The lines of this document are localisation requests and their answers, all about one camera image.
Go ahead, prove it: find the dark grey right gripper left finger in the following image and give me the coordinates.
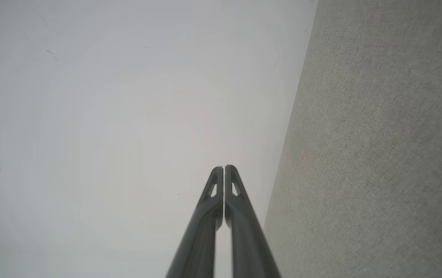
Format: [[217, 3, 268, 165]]
[[165, 166, 224, 278]]

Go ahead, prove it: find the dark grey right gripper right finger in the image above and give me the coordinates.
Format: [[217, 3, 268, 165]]
[[224, 164, 282, 278]]

